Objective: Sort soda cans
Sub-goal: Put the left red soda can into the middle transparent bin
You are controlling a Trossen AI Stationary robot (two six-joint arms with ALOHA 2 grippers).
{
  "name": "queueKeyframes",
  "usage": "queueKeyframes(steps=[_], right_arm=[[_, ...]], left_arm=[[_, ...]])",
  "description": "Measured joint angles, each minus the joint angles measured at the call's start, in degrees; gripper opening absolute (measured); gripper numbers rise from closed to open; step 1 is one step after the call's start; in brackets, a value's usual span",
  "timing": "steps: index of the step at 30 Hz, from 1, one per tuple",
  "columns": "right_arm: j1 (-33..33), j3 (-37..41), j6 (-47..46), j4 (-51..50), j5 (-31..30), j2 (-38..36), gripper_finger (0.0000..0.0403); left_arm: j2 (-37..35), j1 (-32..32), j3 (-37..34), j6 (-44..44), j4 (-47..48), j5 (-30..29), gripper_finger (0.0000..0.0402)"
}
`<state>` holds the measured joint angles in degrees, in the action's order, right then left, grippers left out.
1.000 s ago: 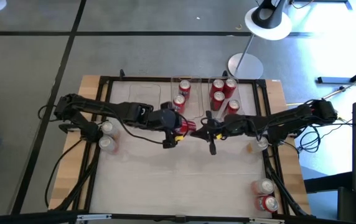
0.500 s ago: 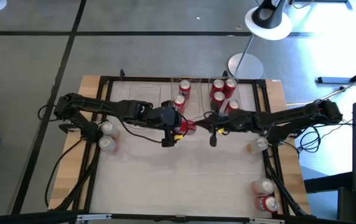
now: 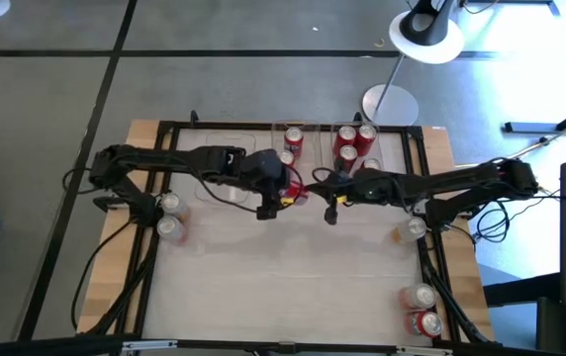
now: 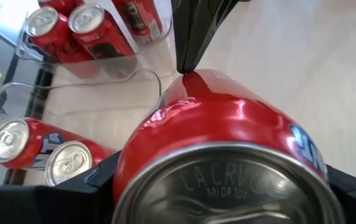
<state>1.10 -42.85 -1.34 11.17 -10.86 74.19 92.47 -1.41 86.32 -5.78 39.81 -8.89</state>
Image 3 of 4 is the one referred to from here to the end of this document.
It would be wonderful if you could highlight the black aluminium table frame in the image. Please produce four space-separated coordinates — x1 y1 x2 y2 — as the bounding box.
84 120 495 356

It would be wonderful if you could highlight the coiled black cable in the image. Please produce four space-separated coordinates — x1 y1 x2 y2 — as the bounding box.
474 202 513 244

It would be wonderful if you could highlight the clear plastic bin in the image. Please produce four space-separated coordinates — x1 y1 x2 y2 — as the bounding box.
271 120 323 199
330 121 391 174
194 131 257 204

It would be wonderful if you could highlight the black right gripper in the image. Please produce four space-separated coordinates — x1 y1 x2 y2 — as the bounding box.
305 170 406 226

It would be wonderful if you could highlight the white round base black stand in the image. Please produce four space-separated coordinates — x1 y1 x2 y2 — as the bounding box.
389 0 466 65

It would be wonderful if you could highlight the white and orange soda can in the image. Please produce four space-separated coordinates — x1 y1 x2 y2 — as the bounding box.
156 216 190 247
394 216 429 244
399 283 437 312
157 192 193 223

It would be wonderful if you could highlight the grey round floor stand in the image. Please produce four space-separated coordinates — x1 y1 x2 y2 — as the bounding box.
361 51 421 128

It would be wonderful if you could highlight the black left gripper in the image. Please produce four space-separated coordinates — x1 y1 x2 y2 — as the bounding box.
240 147 289 222

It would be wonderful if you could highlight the long black cable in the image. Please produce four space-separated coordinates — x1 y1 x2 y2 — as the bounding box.
70 220 134 331

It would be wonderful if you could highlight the black desk foot bar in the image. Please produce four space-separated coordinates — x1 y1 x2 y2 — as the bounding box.
504 96 566 135

